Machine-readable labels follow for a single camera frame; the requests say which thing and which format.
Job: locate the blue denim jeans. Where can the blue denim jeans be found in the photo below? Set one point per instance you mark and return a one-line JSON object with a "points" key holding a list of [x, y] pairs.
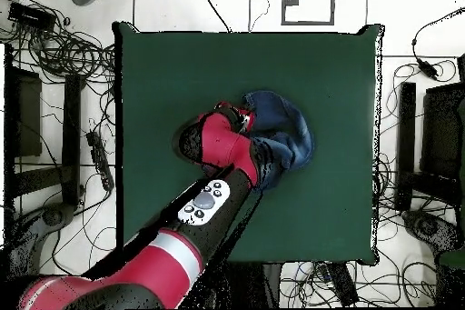
{"points": [[287, 132]]}

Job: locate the dark green table cloth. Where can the dark green table cloth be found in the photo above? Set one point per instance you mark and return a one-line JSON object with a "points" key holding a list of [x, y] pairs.
{"points": [[163, 70]]}

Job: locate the black power strip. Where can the black power strip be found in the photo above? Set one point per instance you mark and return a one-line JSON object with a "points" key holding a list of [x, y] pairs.
{"points": [[100, 159]]}

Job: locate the black oblong floor box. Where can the black oblong floor box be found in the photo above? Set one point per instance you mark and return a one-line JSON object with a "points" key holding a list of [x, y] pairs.
{"points": [[343, 284]]}

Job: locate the grey chair base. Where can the grey chair base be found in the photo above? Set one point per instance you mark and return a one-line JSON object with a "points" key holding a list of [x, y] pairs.
{"points": [[428, 226], [54, 215]]}

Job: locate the black electronics box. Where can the black electronics box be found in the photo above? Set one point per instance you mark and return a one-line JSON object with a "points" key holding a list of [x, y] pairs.
{"points": [[31, 15]]}

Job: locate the green object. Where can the green object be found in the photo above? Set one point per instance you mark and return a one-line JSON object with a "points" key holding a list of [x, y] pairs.
{"points": [[452, 260]]}

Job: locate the black stand frame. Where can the black stand frame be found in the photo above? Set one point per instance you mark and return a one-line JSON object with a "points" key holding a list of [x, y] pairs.
{"points": [[71, 124], [406, 142]]}

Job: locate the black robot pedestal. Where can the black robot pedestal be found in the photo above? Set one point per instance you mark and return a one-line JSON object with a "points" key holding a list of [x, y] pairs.
{"points": [[247, 284]]}

